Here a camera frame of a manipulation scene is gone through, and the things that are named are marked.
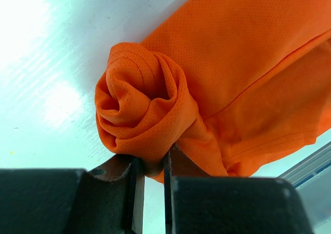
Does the aluminium rail frame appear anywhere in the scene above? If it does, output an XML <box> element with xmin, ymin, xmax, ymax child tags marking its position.
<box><xmin>279</xmin><ymin>142</ymin><xmax>330</xmax><ymax>188</ymax></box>

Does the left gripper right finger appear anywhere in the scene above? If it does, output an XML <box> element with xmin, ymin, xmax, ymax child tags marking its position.
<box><xmin>163</xmin><ymin>143</ymin><xmax>210</xmax><ymax>234</ymax></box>

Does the orange t-shirt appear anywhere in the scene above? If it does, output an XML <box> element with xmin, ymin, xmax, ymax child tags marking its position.
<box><xmin>95</xmin><ymin>0</ymin><xmax>330</xmax><ymax>177</ymax></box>

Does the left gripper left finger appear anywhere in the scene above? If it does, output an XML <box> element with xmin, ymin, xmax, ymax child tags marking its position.
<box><xmin>89</xmin><ymin>155</ymin><xmax>145</xmax><ymax>233</ymax></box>

